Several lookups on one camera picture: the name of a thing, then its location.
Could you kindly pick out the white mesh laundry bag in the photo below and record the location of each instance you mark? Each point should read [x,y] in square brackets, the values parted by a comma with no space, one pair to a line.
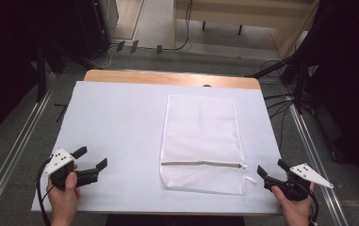
[200,141]

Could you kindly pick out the wooden table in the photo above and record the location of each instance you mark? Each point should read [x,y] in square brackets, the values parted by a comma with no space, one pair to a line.
[167,78]

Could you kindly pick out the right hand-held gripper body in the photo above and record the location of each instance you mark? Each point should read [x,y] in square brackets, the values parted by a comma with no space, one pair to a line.
[306,175]

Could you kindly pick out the person's dark clothing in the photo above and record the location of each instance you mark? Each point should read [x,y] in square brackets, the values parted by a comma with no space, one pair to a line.
[174,220]

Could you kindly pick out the black cabinet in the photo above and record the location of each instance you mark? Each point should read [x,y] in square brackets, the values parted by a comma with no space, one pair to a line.
[97,28]

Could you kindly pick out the aluminium floor rail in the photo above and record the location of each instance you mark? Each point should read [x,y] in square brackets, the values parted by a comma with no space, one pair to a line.
[17,147]
[315,163]

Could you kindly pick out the white table mat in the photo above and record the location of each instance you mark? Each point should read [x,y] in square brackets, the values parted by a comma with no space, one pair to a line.
[117,125]

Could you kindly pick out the person's left hand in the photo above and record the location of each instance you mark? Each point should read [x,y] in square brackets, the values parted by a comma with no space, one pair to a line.
[63,201]

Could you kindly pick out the black metal stand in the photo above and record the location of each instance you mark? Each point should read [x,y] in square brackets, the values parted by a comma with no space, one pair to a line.
[298,84]
[42,72]

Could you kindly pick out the light wooden bench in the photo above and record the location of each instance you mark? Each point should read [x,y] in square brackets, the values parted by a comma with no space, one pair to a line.
[246,15]

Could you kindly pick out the person's right hand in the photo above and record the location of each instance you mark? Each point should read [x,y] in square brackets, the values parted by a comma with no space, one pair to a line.
[293,210]

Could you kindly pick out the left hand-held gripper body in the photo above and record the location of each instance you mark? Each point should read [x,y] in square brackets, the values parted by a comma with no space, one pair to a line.
[58,160]

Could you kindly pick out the dark curtain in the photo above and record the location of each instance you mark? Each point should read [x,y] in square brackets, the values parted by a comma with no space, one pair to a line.
[350,78]
[7,62]

